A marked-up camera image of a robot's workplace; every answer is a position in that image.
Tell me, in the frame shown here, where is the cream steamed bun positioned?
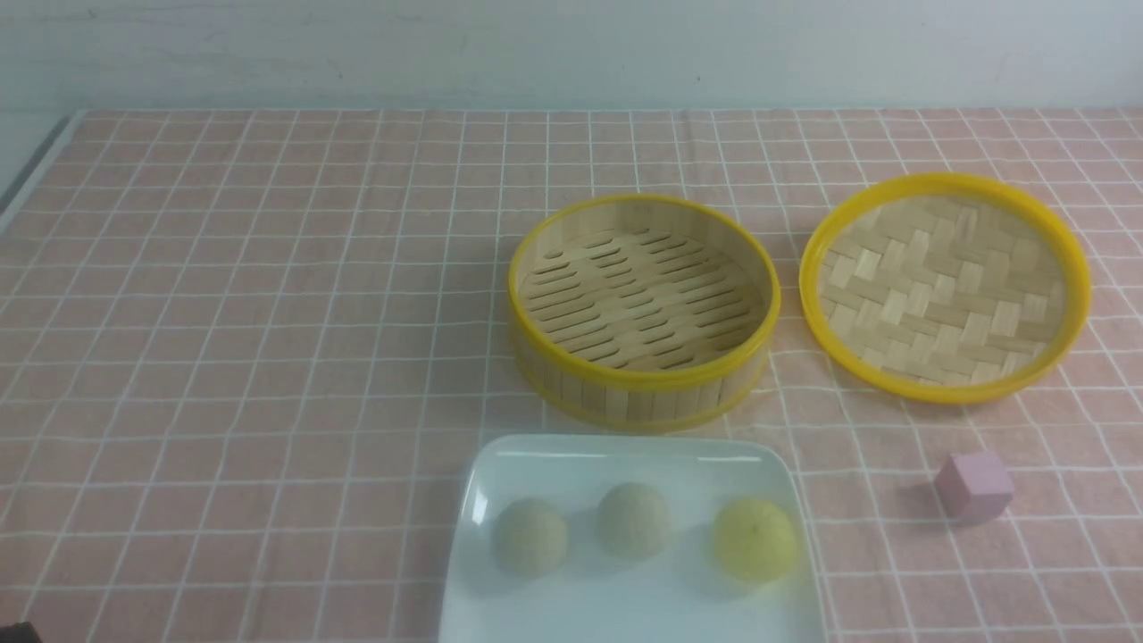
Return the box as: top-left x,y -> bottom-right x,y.
596,481 -> 673,561

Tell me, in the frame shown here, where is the yellow steamed bun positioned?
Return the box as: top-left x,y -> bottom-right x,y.
712,497 -> 801,585

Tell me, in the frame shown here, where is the beige steamed bun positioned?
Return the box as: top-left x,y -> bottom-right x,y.
491,497 -> 569,580

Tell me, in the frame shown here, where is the white square plate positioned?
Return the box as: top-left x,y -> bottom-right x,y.
439,434 -> 830,642

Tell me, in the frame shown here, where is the yellow-rimmed bamboo steamer basket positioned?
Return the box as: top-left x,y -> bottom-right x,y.
506,194 -> 782,432

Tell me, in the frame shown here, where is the pink checkered tablecloth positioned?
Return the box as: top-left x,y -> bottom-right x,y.
1,107 -> 1140,642

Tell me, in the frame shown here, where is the yellow-rimmed woven steamer lid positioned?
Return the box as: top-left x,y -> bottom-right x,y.
799,172 -> 1093,405

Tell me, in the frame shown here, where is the pink cube block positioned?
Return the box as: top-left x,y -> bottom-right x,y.
932,449 -> 1015,524

